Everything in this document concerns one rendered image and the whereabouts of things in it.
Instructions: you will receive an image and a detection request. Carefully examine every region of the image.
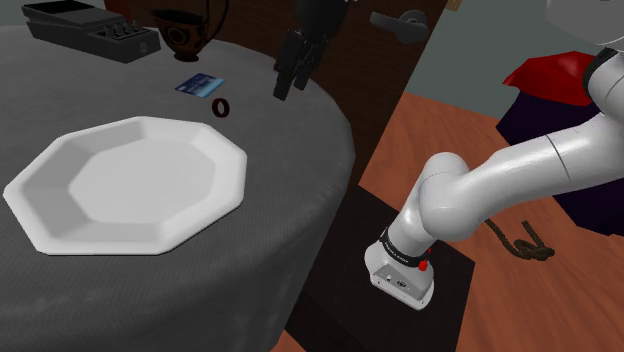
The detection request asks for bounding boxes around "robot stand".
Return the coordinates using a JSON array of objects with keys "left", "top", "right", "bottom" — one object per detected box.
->
[{"left": 284, "top": 184, "right": 477, "bottom": 352}]

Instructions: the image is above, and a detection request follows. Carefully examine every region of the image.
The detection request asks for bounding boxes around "black pedal box with knobs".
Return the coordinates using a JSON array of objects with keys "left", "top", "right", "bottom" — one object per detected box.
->
[{"left": 20, "top": 0, "right": 162, "bottom": 65}]

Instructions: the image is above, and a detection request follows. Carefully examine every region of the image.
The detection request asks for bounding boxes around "blue card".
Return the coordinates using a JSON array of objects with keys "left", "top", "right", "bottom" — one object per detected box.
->
[{"left": 174, "top": 72, "right": 226, "bottom": 99}]

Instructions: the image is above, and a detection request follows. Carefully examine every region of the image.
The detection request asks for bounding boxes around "white octagonal plate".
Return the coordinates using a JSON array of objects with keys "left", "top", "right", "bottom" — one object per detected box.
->
[{"left": 2, "top": 115, "right": 248, "bottom": 257}]

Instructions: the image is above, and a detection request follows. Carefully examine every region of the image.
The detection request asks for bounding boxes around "round grey table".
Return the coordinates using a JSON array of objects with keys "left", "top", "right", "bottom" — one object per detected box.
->
[{"left": 0, "top": 24, "right": 358, "bottom": 352}]

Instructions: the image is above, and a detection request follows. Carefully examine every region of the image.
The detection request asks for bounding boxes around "dark patterned footed cup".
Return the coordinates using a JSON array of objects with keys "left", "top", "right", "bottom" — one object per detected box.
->
[{"left": 149, "top": 0, "right": 231, "bottom": 64}]

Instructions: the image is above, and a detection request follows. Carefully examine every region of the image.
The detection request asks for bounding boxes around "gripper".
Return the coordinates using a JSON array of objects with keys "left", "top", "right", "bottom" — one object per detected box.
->
[{"left": 272, "top": 29, "right": 329, "bottom": 102}]

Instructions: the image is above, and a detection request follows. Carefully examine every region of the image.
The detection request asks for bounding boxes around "brown knotted rope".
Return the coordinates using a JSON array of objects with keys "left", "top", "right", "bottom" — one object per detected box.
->
[{"left": 484, "top": 217, "right": 556, "bottom": 262}]

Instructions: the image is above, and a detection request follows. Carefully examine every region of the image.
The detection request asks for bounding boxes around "dark seat with red cushion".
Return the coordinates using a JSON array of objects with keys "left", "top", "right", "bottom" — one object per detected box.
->
[{"left": 495, "top": 50, "right": 624, "bottom": 238}]

